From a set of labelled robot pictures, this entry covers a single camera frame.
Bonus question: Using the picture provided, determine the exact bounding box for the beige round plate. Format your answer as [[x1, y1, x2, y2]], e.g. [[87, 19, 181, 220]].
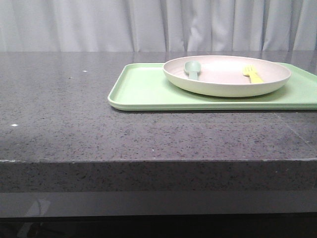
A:
[[163, 55, 292, 97]]

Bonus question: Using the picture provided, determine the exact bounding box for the yellow plastic fork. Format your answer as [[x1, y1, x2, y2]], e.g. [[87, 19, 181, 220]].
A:
[[242, 65, 264, 83]]

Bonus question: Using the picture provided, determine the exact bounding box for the light green rectangular tray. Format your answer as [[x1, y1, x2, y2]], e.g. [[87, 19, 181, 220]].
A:
[[108, 63, 317, 111]]

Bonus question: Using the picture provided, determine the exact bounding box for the pale green spoon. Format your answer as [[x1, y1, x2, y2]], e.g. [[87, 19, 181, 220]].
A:
[[184, 60, 201, 80]]

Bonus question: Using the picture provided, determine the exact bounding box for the white pleated curtain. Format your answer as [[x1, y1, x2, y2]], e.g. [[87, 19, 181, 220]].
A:
[[0, 0, 317, 52]]

